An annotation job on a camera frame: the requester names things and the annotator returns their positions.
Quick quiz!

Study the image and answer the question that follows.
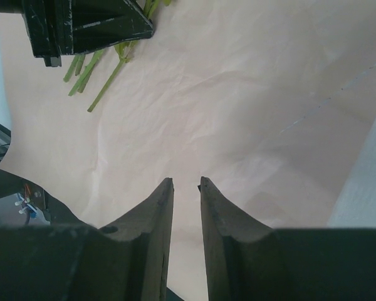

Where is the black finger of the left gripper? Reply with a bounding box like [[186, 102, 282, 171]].
[[21, 0, 154, 66]]

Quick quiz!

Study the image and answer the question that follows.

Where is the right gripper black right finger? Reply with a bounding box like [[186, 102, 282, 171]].
[[199, 177, 376, 300]]

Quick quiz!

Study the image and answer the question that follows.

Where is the pink wrapping paper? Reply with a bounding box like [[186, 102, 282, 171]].
[[0, 1, 376, 300]]

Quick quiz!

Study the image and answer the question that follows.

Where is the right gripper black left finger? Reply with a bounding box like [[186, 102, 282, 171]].
[[0, 178, 174, 300]]

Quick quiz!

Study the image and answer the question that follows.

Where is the pink artificial flower bouquet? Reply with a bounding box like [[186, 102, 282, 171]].
[[63, 0, 173, 113]]

